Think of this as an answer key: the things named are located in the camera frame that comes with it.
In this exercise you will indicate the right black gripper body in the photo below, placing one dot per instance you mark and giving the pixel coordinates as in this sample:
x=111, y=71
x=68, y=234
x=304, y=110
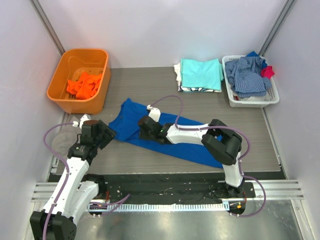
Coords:
x=144, y=127

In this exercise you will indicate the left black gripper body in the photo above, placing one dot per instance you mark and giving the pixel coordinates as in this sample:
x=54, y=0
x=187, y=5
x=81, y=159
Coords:
x=107, y=134

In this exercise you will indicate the blue t shirt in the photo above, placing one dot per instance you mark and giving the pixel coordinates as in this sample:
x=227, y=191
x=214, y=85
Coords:
x=127, y=130

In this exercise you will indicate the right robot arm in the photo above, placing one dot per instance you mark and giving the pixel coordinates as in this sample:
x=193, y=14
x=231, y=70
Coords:
x=222, y=143

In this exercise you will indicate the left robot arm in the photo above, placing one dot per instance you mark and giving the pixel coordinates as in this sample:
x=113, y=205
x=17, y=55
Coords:
x=60, y=215

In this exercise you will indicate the grey cap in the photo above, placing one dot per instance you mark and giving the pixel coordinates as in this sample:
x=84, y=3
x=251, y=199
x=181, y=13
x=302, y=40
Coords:
x=64, y=140

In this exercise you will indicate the orange t shirt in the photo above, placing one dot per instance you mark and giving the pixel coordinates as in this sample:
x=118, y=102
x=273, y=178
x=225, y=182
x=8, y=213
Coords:
x=85, y=87

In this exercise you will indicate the orange plastic tub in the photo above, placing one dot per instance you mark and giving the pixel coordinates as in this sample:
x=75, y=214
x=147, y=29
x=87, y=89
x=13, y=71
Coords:
x=72, y=65

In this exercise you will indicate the folded white printed t shirt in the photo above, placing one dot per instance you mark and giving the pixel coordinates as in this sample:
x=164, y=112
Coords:
x=180, y=88

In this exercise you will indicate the folded teal t shirt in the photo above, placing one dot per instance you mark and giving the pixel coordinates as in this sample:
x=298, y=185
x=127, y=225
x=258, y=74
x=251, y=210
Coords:
x=201, y=74

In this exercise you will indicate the blue checkered shirt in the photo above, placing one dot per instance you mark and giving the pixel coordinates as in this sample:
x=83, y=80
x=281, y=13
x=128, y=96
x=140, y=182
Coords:
x=244, y=77

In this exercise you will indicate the white plastic laundry basket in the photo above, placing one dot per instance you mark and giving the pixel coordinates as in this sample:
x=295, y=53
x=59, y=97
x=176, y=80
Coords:
x=272, y=92

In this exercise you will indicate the blue cloth in basket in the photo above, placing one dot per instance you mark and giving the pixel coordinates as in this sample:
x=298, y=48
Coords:
x=254, y=54

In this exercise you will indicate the red cloth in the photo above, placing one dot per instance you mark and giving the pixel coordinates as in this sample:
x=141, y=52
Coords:
x=267, y=72

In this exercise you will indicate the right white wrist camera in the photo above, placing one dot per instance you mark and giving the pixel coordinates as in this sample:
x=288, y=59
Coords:
x=153, y=112

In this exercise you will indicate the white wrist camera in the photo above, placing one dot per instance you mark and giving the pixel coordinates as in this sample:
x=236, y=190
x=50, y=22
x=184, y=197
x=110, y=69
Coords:
x=153, y=112
x=83, y=119

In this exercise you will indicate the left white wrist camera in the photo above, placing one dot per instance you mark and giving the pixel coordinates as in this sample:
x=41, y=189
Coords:
x=83, y=119

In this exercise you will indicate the slotted white cable duct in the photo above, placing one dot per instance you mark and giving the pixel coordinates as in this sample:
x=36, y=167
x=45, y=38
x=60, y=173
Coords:
x=130, y=208

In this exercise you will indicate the left aluminium corner post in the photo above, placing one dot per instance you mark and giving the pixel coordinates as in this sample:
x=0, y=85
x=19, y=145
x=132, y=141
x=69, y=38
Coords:
x=47, y=25

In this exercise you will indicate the aluminium corner post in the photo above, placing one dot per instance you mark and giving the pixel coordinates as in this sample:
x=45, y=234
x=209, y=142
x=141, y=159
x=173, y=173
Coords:
x=275, y=29
x=47, y=25

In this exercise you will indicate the right aluminium corner post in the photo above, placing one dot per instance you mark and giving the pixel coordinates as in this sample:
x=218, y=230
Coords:
x=275, y=29

